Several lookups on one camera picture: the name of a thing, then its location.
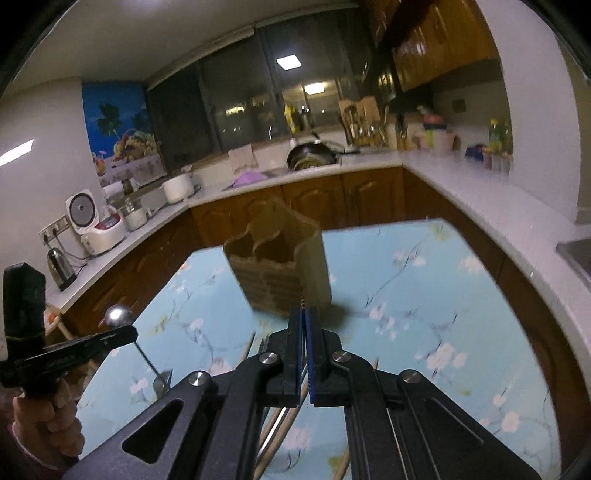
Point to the wooden chopstick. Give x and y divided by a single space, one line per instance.
281 433
344 456
248 346

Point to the small steel fork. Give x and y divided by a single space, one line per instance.
302 350

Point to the wooden counter utensil rack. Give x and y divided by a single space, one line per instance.
363 122

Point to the yellow oil bottle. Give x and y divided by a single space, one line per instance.
496 136

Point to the black frying pan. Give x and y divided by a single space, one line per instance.
319 151

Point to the wooden chopstick far right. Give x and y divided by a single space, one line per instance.
344 456

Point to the upper wooden cabinets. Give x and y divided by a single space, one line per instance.
428 39

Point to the wooden utensil holder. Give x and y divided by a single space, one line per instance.
279 261

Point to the small white cooker pot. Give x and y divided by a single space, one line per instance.
134 214

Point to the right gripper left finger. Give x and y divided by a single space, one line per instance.
205 427

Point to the purple cloth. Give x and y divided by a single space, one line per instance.
249 177

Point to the person's left hand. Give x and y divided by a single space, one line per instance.
48 429

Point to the tropical fruit wall poster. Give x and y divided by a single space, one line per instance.
120 133

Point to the white round pot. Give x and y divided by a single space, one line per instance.
178 188

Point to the wooden chopstick far left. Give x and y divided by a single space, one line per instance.
248 346

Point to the white rice cooker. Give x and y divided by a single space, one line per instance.
98 232

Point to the steel electric kettle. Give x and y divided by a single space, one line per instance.
60 269

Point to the steel chopstick left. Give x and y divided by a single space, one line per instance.
271 420

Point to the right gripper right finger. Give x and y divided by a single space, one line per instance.
401 426

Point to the steel spoon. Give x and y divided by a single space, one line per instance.
119 317

